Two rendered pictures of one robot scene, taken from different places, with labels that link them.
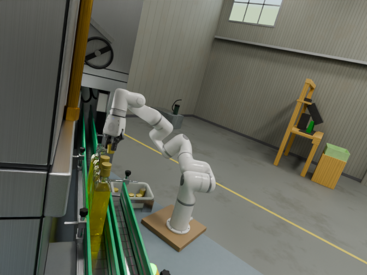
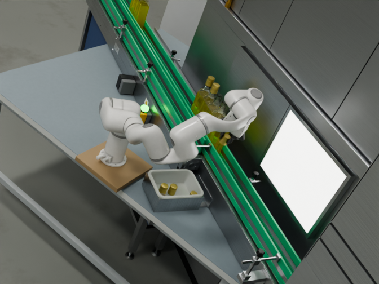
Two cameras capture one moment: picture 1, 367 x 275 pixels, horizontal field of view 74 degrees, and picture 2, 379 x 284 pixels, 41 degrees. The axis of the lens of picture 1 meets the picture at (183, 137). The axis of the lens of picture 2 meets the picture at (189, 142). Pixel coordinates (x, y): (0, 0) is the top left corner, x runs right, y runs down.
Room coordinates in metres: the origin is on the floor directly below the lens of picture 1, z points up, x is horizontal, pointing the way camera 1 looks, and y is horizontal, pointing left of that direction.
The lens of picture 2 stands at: (2.91, -0.12, 2.22)
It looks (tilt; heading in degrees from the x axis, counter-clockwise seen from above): 34 degrees down; 170
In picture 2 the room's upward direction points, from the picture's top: 23 degrees clockwise
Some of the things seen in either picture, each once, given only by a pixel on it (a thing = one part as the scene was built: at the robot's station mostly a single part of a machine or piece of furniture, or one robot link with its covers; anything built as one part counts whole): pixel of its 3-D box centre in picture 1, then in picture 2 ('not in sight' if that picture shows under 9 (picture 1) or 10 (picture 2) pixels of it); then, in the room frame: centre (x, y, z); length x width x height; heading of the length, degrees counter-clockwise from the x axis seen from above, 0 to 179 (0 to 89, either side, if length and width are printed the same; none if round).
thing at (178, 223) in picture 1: (183, 213); (114, 146); (1.11, -0.10, 0.85); 0.16 x 0.13 x 0.15; 143
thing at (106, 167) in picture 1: (105, 169); (210, 81); (0.78, 0.24, 1.14); 0.04 x 0.04 x 0.04
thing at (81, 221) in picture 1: (75, 226); not in sight; (0.70, 0.28, 0.94); 0.07 x 0.04 x 0.13; 116
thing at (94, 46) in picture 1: (97, 53); not in sight; (1.74, 0.73, 1.49); 0.21 x 0.05 x 0.21; 116
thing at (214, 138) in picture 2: (95, 175); (218, 137); (0.99, 0.34, 0.99); 0.06 x 0.06 x 0.21; 27
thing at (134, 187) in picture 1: (130, 196); (173, 189); (1.22, 0.20, 0.80); 0.22 x 0.17 x 0.09; 116
